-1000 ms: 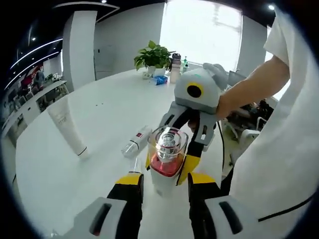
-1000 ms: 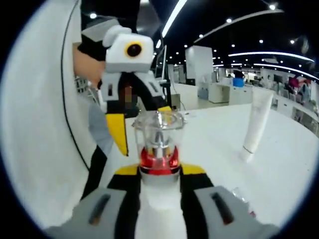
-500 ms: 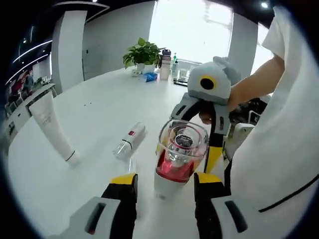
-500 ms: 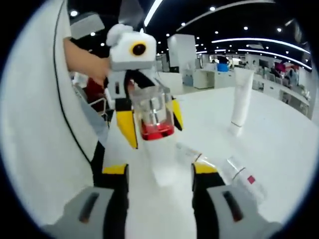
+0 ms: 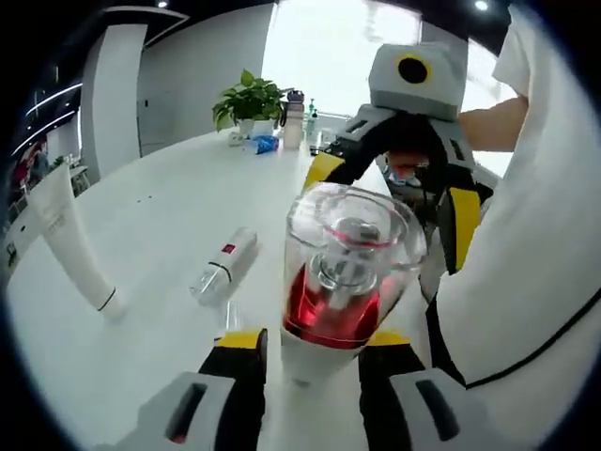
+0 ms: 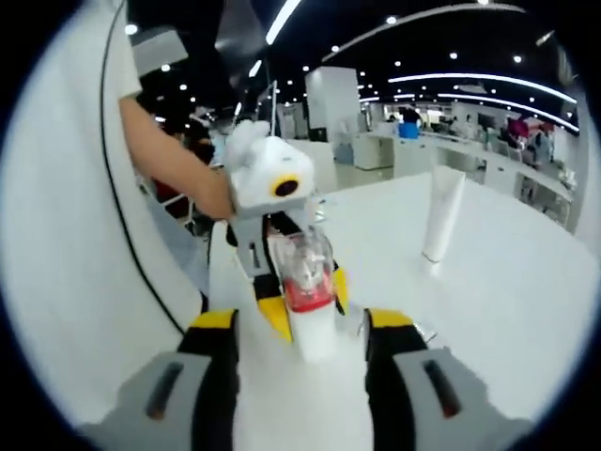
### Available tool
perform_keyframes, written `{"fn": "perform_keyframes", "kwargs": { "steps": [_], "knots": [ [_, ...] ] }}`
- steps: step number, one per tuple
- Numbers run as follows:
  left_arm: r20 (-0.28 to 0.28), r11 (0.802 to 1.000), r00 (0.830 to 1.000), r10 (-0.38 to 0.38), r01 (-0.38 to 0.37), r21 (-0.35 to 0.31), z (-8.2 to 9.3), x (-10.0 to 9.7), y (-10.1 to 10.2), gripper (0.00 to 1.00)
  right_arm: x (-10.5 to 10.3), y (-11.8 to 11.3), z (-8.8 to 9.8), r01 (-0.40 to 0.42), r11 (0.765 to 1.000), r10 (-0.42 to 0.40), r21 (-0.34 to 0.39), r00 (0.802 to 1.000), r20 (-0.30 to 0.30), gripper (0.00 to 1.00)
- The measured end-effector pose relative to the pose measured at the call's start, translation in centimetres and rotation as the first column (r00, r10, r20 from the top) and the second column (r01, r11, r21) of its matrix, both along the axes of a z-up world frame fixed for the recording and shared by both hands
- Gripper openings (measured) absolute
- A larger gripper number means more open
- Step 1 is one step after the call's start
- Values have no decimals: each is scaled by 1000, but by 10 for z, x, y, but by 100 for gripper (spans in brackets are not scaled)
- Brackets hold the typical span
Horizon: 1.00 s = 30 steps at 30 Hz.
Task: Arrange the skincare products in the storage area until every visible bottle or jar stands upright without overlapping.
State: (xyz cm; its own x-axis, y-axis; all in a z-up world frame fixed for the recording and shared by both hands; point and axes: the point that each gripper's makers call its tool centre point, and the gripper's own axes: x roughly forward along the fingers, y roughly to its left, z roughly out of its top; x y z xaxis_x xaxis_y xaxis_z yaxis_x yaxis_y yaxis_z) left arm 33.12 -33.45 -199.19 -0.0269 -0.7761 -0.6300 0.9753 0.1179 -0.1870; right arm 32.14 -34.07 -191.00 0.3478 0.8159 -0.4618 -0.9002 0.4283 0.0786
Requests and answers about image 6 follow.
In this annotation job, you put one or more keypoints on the white tube red cap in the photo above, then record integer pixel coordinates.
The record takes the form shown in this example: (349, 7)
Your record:
(310, 329)

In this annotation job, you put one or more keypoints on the ceiling light strip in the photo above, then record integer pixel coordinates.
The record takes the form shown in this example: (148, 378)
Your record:
(282, 21)

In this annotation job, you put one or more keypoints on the white office desks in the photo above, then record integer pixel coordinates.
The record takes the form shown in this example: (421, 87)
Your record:
(469, 155)

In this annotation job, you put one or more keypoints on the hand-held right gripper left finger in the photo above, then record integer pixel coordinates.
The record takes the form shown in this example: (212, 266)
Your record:
(206, 376)

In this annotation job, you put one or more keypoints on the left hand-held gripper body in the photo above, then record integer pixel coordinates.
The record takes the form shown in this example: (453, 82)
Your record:
(263, 169)

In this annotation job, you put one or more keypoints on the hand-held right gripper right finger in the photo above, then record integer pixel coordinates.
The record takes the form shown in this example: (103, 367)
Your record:
(389, 376)

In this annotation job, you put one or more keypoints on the person's grey trousers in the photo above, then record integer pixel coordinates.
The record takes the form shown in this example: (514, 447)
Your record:
(180, 253)

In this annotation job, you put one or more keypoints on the white skincare tube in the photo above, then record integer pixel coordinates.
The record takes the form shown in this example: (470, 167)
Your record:
(441, 211)

